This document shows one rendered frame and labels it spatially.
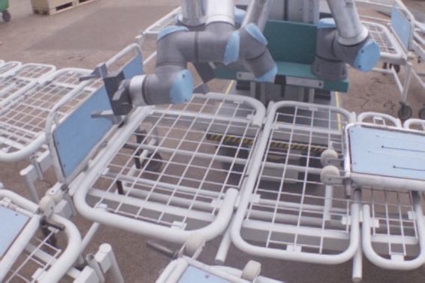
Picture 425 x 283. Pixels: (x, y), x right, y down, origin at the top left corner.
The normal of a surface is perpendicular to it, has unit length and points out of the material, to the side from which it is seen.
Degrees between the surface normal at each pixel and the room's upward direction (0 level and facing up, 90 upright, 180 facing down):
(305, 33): 90
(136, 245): 0
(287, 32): 90
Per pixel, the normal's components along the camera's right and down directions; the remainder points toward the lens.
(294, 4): -0.23, 0.52
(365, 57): 0.44, 0.54
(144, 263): -0.02, -0.84
